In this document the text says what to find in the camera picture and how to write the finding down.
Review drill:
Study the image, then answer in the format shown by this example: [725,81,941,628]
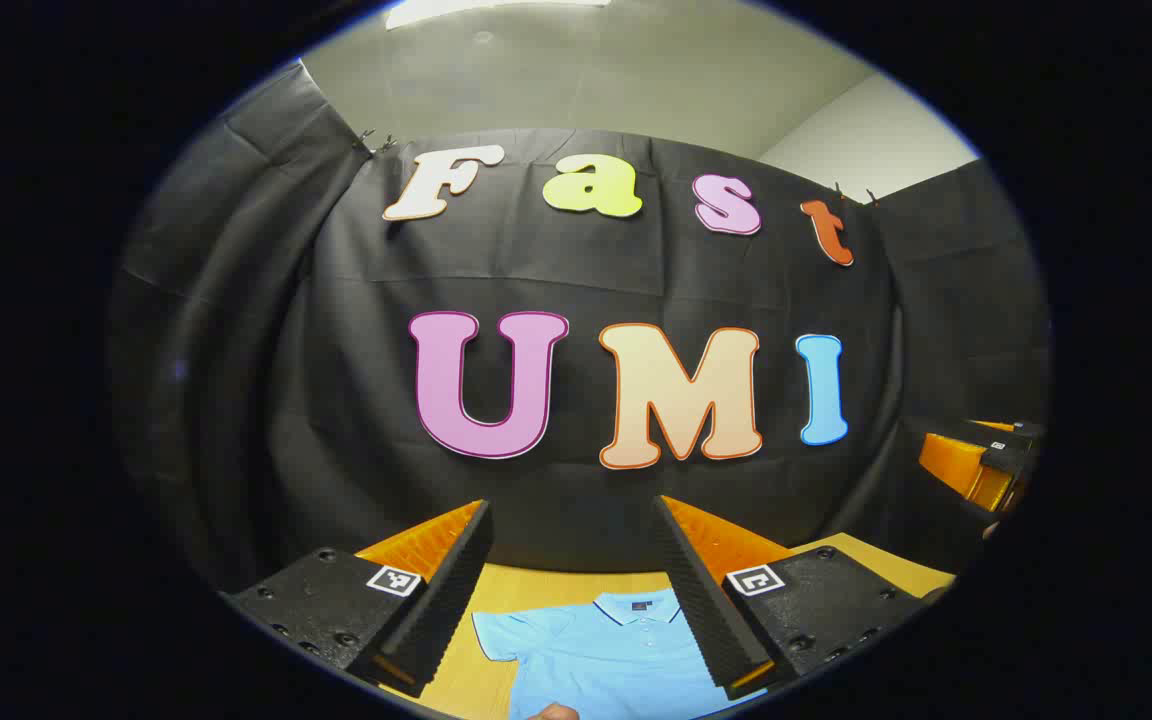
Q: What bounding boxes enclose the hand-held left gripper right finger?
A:
[651,495,942,701]

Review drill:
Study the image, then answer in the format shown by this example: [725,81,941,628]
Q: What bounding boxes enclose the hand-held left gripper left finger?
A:
[219,500,495,699]

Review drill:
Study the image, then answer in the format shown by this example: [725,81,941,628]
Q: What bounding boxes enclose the light blue T-shirt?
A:
[473,588,767,720]

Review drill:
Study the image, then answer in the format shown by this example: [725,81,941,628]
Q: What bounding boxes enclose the black backdrop cloth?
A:
[106,60,1052,601]

